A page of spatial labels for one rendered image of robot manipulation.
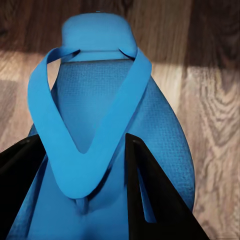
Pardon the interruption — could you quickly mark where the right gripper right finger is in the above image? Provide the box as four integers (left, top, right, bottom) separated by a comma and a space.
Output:
125, 133, 210, 240

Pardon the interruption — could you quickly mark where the sandal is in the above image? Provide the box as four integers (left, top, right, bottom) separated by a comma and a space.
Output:
5, 12, 196, 240

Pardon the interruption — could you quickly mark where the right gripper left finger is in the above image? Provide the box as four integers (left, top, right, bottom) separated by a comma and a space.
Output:
0, 134, 46, 240

